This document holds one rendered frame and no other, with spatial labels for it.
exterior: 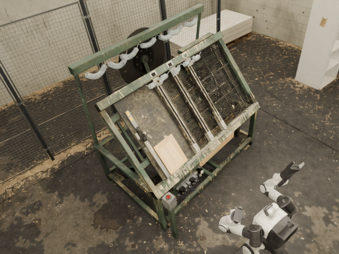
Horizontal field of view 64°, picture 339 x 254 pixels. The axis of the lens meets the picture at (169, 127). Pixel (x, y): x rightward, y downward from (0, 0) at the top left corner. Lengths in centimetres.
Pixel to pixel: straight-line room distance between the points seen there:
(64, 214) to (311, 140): 422
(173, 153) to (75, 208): 192
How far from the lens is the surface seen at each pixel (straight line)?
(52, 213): 472
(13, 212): 507
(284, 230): 255
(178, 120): 345
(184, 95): 358
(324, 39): 613
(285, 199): 269
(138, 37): 356
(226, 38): 787
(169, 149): 341
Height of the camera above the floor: 356
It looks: 42 degrees down
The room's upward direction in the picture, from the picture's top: 8 degrees counter-clockwise
